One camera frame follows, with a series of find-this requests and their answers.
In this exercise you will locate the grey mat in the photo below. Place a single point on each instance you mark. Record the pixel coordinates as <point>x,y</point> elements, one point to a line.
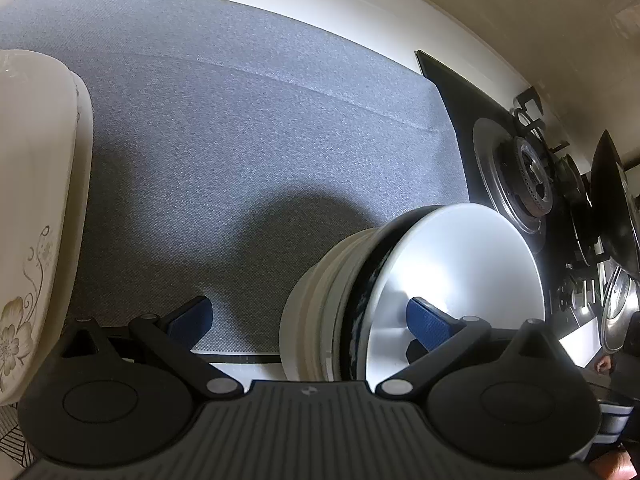
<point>225,160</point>

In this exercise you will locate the white printed cloth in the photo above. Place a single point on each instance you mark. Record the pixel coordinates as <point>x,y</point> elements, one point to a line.
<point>12,435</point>

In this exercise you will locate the cream bowl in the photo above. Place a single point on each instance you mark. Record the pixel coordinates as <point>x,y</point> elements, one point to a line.
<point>300,325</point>

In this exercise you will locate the white bowl blue pattern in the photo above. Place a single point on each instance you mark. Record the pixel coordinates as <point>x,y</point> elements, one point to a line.
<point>450,260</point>

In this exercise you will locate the metal pot lid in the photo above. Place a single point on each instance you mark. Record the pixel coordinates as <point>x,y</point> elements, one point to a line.
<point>620,315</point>

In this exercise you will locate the metal stove burner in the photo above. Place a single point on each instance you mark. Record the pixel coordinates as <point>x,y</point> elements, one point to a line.
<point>520,180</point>

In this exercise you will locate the black wok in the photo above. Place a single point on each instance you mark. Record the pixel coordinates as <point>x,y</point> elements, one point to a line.
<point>617,210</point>

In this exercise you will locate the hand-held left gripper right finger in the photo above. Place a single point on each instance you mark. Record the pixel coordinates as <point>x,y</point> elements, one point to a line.
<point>425,321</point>

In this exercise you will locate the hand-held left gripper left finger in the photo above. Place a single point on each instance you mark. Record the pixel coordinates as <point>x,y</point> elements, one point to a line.
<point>192,321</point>

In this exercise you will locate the black gas stove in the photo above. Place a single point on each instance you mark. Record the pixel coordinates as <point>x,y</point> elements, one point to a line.
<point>460,110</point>

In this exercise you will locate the person's right hand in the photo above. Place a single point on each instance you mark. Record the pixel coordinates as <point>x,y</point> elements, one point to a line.
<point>612,467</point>

